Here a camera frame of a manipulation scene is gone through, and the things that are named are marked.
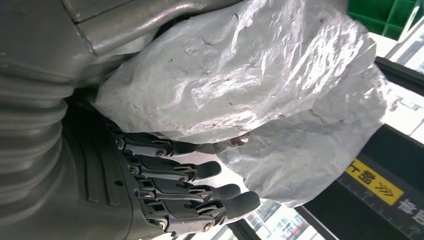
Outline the black scanner machine with column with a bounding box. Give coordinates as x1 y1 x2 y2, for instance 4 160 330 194
294 124 424 240

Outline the black yellow label sticker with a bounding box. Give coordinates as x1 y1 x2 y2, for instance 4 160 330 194
337 158 424 240

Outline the green plastic crate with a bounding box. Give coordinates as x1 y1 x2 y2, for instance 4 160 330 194
347 0 424 41

